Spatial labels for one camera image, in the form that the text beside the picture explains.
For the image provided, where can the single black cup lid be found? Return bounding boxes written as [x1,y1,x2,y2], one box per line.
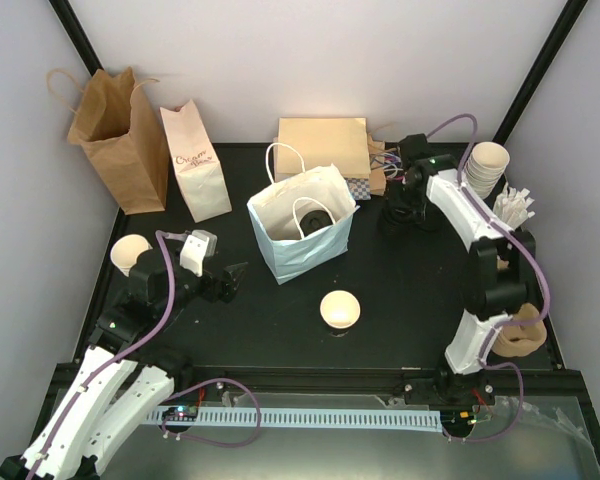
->
[299,210,334,238]

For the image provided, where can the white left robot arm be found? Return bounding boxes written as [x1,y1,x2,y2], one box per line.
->
[0,234,247,479]

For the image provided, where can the paper cup near left arm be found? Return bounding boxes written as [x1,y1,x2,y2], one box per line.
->
[109,234,152,277]

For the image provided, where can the right stack black lids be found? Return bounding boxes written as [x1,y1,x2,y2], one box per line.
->
[419,217,443,233]

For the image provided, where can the stack of white paper cups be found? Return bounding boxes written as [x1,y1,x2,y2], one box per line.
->
[464,142,510,199]

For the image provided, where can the flat tan paper bag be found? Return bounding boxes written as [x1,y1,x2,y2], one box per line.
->
[277,118,370,179]

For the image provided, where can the pink cream paper bag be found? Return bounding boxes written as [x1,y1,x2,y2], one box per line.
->
[160,100,232,223]

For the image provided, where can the bundle of white straws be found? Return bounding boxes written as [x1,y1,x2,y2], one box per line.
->
[493,183,535,230]

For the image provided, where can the small lit circuit board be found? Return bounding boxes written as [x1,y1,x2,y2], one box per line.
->
[162,405,198,422]

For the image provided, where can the brown kraft paper bag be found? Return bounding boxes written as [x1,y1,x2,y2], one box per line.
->
[46,67,170,215]

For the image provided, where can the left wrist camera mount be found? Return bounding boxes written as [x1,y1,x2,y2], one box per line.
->
[179,230,217,277]

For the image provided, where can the flat bags with coloured handles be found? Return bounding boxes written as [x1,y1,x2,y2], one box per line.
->
[367,123,402,196]

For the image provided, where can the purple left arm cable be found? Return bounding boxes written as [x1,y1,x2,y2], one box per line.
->
[24,229,262,480]

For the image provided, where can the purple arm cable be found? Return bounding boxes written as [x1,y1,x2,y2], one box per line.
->
[427,113,552,444]
[24,229,262,480]

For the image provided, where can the light blue slotted cable duct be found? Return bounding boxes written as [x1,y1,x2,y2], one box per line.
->
[142,406,443,433]

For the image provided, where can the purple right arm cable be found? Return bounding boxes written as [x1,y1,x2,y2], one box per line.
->
[427,113,552,444]

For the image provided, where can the black right frame post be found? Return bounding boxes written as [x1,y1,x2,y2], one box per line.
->
[494,0,590,146]

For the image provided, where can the black frame post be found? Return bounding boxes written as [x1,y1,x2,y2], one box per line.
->
[494,0,590,146]
[49,0,103,76]

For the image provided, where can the black left frame post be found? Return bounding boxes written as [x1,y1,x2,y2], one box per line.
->
[49,0,103,76]

